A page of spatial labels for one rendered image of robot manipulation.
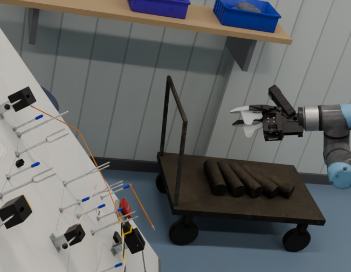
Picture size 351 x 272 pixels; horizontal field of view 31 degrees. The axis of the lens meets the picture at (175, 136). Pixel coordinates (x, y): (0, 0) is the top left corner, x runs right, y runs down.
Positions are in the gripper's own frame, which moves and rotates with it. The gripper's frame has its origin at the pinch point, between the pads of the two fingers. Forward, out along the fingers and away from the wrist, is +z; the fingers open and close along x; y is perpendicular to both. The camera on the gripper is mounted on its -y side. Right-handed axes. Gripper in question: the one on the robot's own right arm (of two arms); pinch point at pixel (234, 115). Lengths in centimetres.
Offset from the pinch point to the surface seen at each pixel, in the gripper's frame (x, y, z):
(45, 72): 134, -104, 118
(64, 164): -11, 19, 48
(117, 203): 17.9, 20.1, 39.0
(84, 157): 4.0, 9.9, 46.8
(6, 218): -57, 49, 42
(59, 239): -28, 45, 41
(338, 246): 236, -24, -51
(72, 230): -30, 44, 37
